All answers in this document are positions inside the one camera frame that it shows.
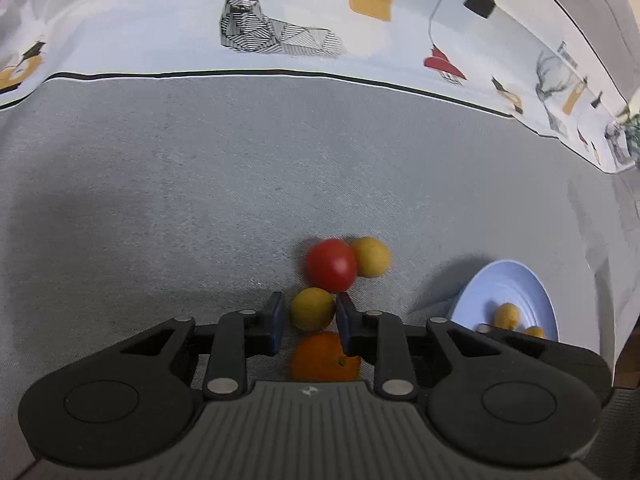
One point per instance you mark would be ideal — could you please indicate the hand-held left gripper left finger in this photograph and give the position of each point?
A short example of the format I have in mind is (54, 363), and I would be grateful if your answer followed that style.
(276, 324)

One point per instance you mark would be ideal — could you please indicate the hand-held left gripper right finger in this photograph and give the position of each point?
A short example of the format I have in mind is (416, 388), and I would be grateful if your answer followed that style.
(345, 326)

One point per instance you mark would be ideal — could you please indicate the small yellow fruit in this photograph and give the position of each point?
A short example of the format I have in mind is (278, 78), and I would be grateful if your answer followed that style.
(535, 332)
(507, 315)
(374, 257)
(313, 309)

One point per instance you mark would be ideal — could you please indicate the blue plate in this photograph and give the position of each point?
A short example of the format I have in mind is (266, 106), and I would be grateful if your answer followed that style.
(510, 285)

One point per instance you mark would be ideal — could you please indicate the orange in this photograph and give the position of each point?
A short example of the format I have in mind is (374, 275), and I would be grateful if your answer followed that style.
(322, 359)

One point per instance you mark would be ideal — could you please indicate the red tomato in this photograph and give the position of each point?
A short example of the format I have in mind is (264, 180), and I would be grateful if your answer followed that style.
(331, 265)

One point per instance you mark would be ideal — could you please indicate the printed deer cloth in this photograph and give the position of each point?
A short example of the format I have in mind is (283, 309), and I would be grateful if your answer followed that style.
(150, 25)

